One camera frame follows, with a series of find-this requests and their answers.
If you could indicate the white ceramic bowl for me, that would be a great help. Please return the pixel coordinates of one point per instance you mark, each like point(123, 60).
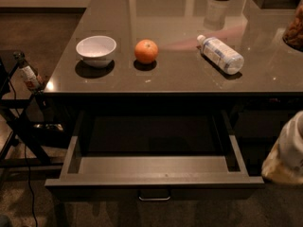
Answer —
point(97, 51)

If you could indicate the clear plastic water bottle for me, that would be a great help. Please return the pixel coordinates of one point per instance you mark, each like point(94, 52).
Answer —
point(222, 55)

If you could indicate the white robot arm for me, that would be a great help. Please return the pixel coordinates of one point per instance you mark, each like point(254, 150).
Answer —
point(284, 163)

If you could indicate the dark top drawer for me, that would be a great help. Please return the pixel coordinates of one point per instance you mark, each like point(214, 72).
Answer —
point(193, 156)

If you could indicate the snack bag on table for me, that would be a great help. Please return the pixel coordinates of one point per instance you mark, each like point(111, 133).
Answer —
point(293, 35)

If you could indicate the orange fruit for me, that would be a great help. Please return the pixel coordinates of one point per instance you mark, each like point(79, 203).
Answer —
point(146, 51)

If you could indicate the brown glass bottle with label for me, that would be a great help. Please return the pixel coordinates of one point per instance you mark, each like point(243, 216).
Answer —
point(30, 76)

